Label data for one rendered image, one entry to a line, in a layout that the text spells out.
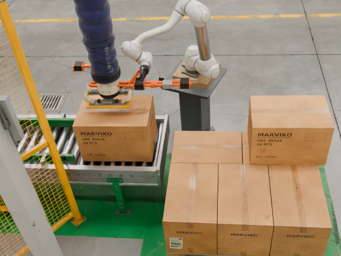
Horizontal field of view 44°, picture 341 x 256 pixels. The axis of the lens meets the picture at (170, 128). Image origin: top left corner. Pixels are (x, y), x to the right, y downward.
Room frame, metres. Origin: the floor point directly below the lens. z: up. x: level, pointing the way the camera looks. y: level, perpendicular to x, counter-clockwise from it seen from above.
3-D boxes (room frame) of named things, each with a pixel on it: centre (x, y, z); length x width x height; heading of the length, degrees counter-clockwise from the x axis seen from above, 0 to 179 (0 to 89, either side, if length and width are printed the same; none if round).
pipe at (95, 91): (2.74, 0.45, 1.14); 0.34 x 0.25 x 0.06; 82
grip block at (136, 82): (2.70, 0.20, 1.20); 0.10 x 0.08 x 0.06; 172
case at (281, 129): (2.51, -0.94, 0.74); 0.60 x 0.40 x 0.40; 81
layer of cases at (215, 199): (2.27, -0.55, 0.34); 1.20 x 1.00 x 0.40; 81
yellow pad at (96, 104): (2.64, 0.47, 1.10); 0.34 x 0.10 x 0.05; 82
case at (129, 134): (2.73, 0.45, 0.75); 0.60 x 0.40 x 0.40; 82
